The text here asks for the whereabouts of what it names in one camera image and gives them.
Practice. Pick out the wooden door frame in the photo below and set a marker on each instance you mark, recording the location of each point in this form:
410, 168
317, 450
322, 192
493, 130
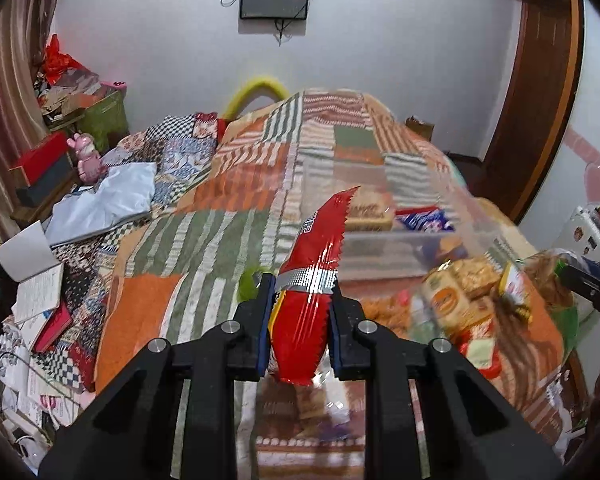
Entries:
535, 85

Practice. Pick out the yellow label biscuit packet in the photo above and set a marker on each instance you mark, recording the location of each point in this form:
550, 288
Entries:
447, 295

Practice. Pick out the scattered paper sheets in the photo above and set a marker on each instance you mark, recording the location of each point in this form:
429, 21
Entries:
35, 400

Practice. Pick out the brown cardboard box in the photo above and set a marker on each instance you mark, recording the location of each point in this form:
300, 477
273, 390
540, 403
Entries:
420, 129

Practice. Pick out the blue white snack packet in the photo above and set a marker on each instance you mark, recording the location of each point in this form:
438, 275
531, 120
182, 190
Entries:
425, 220

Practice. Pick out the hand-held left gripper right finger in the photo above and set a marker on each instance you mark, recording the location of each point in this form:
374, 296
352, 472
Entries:
336, 332

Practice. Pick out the red yellow snack packet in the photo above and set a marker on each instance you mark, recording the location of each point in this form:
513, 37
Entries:
480, 352

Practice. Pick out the white appliance with stickers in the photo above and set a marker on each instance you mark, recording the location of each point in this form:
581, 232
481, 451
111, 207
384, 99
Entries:
585, 230

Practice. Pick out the red and grey box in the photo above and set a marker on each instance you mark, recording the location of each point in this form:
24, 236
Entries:
40, 160

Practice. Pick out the green box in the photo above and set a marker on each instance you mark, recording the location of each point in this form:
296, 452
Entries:
105, 120

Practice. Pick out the red plastic bag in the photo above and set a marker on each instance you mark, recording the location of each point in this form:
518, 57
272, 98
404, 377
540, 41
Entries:
57, 60

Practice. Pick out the white cloth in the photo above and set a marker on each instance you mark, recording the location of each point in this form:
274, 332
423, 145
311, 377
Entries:
110, 195

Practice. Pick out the pink pig toy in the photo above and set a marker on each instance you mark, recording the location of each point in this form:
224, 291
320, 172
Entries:
86, 160

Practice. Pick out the green round bottle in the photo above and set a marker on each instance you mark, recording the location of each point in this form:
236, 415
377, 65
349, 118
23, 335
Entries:
247, 282

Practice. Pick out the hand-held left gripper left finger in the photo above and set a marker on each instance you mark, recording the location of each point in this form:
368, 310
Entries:
264, 327

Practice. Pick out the checkered quilt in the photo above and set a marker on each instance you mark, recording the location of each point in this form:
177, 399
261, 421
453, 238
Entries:
180, 160

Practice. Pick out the clear plastic container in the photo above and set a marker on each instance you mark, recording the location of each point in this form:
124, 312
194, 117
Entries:
380, 260

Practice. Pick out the yellow curved tube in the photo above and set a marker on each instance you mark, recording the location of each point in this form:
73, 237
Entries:
255, 82

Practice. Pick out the orange cracker packet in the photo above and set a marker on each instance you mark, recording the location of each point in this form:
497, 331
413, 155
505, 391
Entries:
475, 271

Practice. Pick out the red book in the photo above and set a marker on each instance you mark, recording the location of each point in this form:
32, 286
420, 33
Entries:
55, 327

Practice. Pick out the striped patchwork blanket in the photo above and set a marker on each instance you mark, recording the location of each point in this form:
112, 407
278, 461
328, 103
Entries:
205, 240

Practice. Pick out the striped curtain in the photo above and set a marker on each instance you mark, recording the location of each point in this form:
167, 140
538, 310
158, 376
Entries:
5, 85

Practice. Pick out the open white notebook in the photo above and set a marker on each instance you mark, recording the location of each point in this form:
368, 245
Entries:
25, 255

